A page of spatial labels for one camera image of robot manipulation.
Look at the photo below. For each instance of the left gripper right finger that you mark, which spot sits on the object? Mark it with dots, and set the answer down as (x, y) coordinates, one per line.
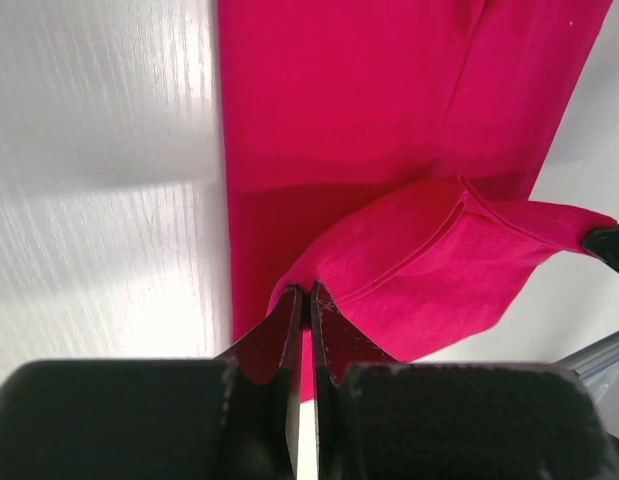
(378, 418)

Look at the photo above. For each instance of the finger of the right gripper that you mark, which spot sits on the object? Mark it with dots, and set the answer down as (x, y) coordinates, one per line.
(603, 244)

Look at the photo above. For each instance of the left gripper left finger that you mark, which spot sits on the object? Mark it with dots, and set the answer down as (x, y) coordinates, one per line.
(234, 416)

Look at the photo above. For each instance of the magenta pink t shirt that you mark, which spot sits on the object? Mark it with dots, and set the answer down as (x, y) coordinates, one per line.
(388, 150)

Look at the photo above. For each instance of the aluminium front rail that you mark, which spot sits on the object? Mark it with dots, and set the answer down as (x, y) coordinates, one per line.
(593, 359)

